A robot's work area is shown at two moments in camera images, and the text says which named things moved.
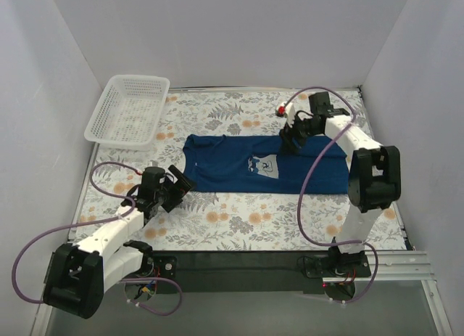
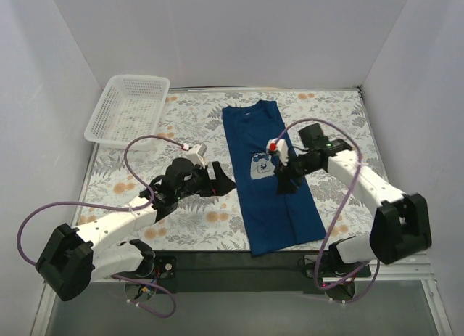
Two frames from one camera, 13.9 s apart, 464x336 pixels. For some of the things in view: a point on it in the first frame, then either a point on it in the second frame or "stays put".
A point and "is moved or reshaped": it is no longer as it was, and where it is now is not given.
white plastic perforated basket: x=128 y=111 stays put
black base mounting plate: x=251 y=271 stays put
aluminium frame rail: x=400 y=265 stays put
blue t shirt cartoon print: x=256 y=164 is moved or reshaped
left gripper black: x=175 y=189 -> x=210 y=178
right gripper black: x=294 y=133 -> x=287 y=173
